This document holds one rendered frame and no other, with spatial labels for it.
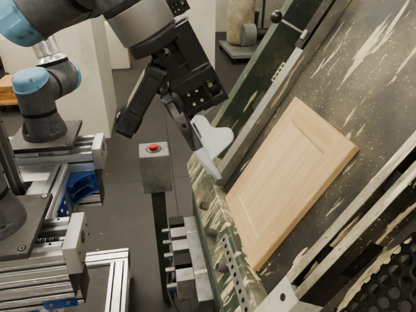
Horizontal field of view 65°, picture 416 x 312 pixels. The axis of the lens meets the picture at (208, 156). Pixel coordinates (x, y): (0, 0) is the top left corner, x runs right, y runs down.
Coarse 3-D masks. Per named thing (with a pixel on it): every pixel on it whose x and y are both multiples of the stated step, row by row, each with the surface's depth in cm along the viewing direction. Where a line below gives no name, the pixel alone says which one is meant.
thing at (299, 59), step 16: (336, 0) 93; (336, 16) 95; (320, 32) 97; (304, 48) 98; (288, 64) 103; (304, 64) 101; (288, 80) 103; (272, 96) 104; (256, 112) 110; (272, 112) 107; (256, 128) 109; (240, 144) 111; (224, 160) 117; (240, 160) 115; (224, 176) 117
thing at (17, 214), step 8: (8, 192) 76; (0, 200) 73; (8, 200) 75; (16, 200) 78; (0, 208) 73; (8, 208) 75; (16, 208) 77; (24, 208) 81; (0, 216) 74; (8, 216) 75; (16, 216) 77; (24, 216) 79; (0, 224) 74; (8, 224) 75; (16, 224) 76; (0, 232) 73; (8, 232) 75; (0, 240) 74
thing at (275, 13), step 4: (272, 12) 98; (276, 12) 98; (280, 12) 98; (272, 16) 98; (276, 16) 98; (280, 16) 98; (272, 20) 99; (276, 20) 98; (280, 20) 99; (284, 20) 99; (288, 24) 99; (292, 28) 99; (296, 28) 98; (300, 32) 98; (304, 32) 98; (308, 32) 97; (300, 36) 99; (304, 36) 98
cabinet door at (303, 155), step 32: (288, 128) 94; (320, 128) 82; (256, 160) 103; (288, 160) 89; (320, 160) 78; (256, 192) 97; (288, 192) 84; (320, 192) 76; (256, 224) 91; (288, 224) 80; (256, 256) 86
